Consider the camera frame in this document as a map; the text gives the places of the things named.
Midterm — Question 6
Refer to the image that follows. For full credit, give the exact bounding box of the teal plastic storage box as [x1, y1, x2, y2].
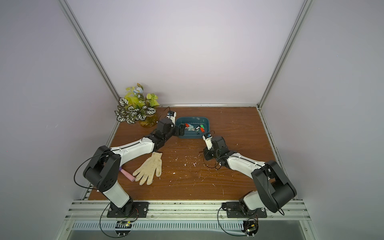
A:
[176, 117, 210, 139]

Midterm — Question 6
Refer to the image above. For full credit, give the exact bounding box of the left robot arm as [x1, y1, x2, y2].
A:
[83, 118, 185, 216]

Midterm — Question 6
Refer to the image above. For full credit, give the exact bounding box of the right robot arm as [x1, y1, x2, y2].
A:
[203, 133, 297, 216]

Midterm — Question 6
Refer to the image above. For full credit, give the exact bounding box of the potted plant in amber vase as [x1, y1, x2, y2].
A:
[114, 83, 160, 128]

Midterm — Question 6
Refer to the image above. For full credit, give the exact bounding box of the cream knit work glove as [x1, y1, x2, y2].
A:
[133, 152, 163, 186]

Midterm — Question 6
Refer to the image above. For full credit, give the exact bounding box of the purple pink toy shovel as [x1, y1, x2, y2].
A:
[119, 167, 136, 182]

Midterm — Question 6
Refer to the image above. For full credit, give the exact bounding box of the right connector board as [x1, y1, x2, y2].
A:
[243, 218, 259, 238]

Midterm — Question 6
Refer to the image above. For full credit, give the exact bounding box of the connector board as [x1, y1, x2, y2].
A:
[243, 218, 259, 238]
[115, 221, 133, 238]

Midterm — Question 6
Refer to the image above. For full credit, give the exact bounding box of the left connector board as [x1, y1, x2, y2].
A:
[115, 221, 133, 238]

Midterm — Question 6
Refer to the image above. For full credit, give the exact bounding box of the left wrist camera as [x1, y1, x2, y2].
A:
[167, 111, 177, 124]

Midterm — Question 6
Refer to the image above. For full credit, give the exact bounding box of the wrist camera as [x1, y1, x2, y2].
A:
[203, 133, 213, 150]
[167, 111, 177, 124]

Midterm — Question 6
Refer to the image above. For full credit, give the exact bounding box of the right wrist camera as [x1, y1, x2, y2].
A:
[203, 133, 213, 150]

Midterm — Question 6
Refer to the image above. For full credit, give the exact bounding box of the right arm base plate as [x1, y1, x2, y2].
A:
[222, 202, 267, 218]

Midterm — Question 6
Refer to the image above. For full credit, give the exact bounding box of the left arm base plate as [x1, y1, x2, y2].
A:
[107, 201, 149, 218]

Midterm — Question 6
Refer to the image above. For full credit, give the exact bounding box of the right black cable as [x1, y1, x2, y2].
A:
[216, 206, 250, 238]

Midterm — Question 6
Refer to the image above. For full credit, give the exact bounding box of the black cable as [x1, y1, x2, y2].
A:
[216, 206, 250, 238]
[98, 203, 139, 239]

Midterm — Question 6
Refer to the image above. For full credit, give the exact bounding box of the left black cable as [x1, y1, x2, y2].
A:
[98, 203, 139, 239]

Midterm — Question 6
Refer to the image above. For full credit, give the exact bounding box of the aluminium front rail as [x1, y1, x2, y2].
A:
[65, 200, 311, 221]

